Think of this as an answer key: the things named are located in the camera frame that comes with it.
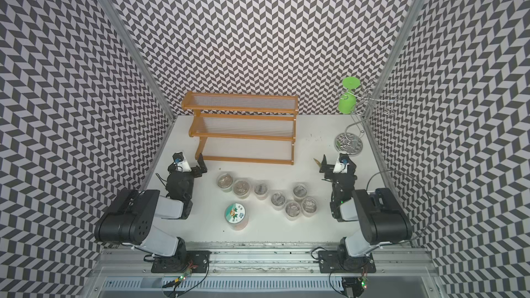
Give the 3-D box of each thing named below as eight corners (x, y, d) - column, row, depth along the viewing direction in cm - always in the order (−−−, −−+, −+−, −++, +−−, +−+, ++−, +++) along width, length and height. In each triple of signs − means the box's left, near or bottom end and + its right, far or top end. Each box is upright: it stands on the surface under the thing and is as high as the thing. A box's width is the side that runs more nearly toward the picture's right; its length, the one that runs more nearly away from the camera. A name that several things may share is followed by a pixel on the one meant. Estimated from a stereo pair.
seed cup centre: (269, 207, 86) (268, 202, 83) (274, 193, 90) (274, 188, 87) (282, 212, 85) (283, 207, 81) (287, 198, 89) (287, 193, 85)
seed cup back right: (294, 202, 87) (294, 197, 83) (293, 189, 91) (294, 183, 87) (306, 202, 87) (308, 197, 83) (305, 189, 91) (306, 183, 87)
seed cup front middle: (284, 221, 84) (285, 216, 79) (284, 206, 88) (285, 201, 83) (300, 221, 84) (301, 216, 79) (299, 206, 88) (300, 201, 83)
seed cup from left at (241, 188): (233, 199, 89) (231, 194, 85) (235, 184, 93) (234, 179, 89) (249, 199, 89) (248, 194, 85) (250, 184, 93) (249, 179, 89)
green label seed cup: (220, 196, 90) (217, 190, 85) (219, 181, 95) (216, 174, 90) (234, 193, 91) (232, 187, 86) (232, 178, 96) (230, 171, 91)
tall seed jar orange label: (227, 230, 82) (223, 223, 75) (230, 211, 87) (226, 203, 80) (247, 230, 82) (244, 223, 75) (248, 211, 87) (246, 203, 80)
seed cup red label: (254, 200, 89) (253, 195, 84) (255, 187, 93) (254, 181, 88) (267, 200, 89) (267, 195, 84) (268, 187, 93) (267, 181, 88)
